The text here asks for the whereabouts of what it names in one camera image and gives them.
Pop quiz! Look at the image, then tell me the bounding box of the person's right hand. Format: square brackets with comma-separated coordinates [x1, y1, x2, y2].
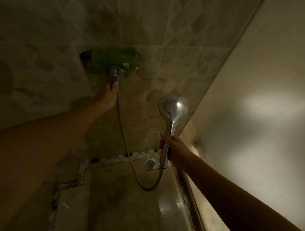
[159, 132, 193, 167]

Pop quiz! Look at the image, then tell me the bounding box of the person's left hand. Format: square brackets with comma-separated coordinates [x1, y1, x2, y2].
[95, 81, 119, 110]

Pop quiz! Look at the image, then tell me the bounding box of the green shower mixer valve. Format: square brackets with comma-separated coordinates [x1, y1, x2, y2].
[80, 47, 142, 87]

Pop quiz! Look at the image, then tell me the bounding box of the metal flexible shower hose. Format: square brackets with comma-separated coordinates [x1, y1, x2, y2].
[116, 82, 166, 192]

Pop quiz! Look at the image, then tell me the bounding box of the person's right forearm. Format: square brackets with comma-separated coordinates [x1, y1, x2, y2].
[176, 155, 303, 231]

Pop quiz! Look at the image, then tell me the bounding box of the person's left forearm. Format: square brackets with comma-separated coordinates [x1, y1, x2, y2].
[0, 102, 108, 231]

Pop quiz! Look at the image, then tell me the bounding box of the square metal floor drain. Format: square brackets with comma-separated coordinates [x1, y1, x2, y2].
[145, 158, 156, 171]

